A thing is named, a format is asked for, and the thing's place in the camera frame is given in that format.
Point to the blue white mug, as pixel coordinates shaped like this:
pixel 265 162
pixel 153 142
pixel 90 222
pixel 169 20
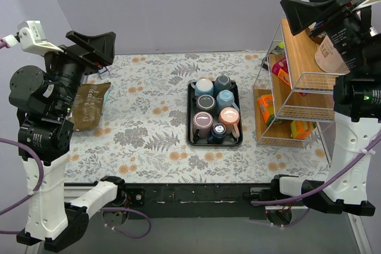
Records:
pixel 203 87

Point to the wrapped white toilet roll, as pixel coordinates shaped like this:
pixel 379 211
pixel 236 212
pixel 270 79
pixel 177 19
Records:
pixel 328 58

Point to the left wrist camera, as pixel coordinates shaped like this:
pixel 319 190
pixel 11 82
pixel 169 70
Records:
pixel 33 40

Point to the pink orange box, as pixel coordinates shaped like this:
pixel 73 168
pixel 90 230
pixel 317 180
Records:
pixel 279 73

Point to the purple mug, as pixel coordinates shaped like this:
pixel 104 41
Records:
pixel 202 124

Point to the floral table mat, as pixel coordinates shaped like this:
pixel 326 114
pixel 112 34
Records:
pixel 141 136

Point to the brown snack bag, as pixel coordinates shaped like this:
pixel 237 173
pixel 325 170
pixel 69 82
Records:
pixel 88 105

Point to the orange green box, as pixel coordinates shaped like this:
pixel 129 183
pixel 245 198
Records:
pixel 266 106

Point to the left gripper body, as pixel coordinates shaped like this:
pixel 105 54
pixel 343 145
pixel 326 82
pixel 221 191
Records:
pixel 82 55

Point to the dark blue mug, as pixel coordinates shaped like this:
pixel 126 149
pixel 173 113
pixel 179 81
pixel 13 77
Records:
pixel 218 134

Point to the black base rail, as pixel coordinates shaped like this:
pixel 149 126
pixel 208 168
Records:
pixel 197 200

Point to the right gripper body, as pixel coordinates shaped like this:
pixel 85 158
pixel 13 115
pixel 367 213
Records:
pixel 332 16

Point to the pink mug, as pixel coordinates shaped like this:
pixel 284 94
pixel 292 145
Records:
pixel 230 118

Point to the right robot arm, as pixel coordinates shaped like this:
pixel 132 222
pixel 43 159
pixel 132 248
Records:
pixel 356 95

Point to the light blue faceted mug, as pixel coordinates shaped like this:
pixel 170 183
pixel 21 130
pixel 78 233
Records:
pixel 225 99

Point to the dark grey mug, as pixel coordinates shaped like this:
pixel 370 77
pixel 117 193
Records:
pixel 204 103

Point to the yellow orange box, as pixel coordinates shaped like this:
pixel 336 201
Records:
pixel 300 130

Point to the dark teal mug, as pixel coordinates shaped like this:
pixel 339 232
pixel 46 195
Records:
pixel 222 82

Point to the wire wooden shelf rack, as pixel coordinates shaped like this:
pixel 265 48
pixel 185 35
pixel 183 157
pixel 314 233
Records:
pixel 311 97

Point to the black tray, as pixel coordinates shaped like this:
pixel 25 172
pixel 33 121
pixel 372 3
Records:
pixel 213 117

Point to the small purple white box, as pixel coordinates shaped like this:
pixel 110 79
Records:
pixel 104 72

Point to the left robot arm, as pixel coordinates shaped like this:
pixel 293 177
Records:
pixel 44 99

